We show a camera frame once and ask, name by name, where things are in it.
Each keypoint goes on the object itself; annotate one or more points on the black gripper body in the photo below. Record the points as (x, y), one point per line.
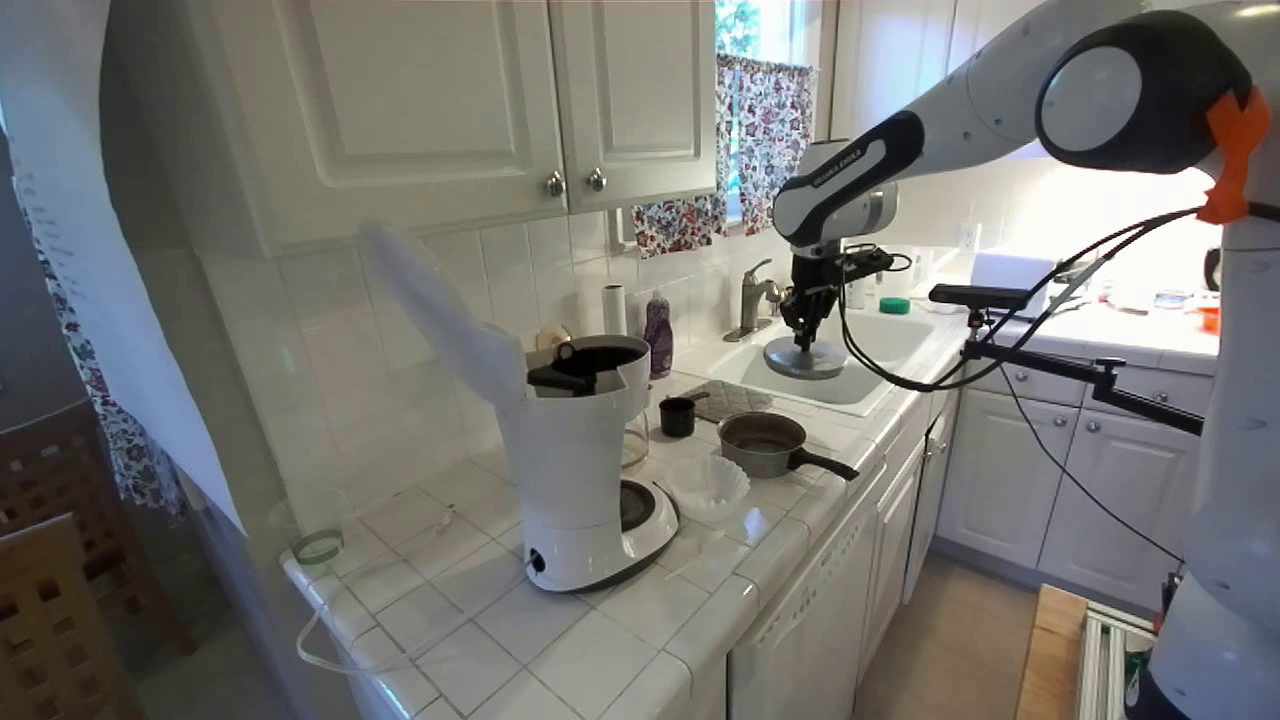
(822, 278)

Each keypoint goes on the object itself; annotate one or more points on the metal pot lid black knob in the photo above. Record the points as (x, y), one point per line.
(806, 363)

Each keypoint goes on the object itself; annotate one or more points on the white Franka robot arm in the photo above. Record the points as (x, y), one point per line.
(963, 104)

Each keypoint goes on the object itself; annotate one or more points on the metal faucet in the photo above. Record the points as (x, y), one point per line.
(751, 303)

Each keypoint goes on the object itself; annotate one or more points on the white sink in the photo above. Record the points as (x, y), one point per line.
(873, 367)

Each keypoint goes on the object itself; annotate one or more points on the green sponge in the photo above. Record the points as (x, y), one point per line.
(892, 305)

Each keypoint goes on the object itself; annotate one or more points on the purple bottle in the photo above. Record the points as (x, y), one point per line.
(657, 342)

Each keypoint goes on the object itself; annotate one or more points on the dark cup on counter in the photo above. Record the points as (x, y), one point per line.
(676, 419)

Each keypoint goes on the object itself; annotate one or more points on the floral window curtain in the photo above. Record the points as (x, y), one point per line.
(761, 135)

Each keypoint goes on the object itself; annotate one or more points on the white bottle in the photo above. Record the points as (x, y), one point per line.
(612, 310)

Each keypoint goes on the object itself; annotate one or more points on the glass coffee carafe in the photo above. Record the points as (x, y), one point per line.
(639, 447)

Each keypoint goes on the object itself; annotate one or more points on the white upper cabinet three doors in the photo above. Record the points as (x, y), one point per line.
(882, 52)

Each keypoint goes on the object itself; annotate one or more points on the metal cabinet knob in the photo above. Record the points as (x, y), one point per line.
(598, 179)
(555, 183)

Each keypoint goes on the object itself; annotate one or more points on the kitchen window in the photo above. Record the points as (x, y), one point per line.
(761, 24)

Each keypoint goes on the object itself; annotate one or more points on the white coffee maker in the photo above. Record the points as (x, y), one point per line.
(572, 466)

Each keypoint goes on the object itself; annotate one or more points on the white corner base cabinets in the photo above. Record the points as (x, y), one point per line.
(1053, 494)

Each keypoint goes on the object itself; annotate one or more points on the white counter base cabinet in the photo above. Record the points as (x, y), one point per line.
(814, 643)

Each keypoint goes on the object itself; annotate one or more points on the red item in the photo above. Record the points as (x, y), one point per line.
(1211, 323)

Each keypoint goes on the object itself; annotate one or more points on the black alarm clock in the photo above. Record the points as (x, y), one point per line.
(1212, 265)

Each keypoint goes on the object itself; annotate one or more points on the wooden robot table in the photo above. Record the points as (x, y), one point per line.
(1053, 654)

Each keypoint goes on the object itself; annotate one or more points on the white upper cabinet two knobs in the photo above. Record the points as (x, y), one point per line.
(425, 104)

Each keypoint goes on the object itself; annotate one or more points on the green rubber band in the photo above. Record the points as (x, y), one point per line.
(302, 545)

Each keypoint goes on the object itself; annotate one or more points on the white curtain floral edge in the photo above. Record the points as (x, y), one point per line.
(81, 202)

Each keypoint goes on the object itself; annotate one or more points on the wooden lattice chair back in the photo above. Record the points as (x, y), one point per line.
(52, 624)

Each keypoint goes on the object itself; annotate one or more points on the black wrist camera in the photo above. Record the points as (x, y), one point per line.
(882, 259)

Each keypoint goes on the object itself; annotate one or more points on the black camera on stand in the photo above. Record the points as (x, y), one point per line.
(983, 298)

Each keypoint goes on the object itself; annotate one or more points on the aluminium base frame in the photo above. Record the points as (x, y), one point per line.
(1108, 666)

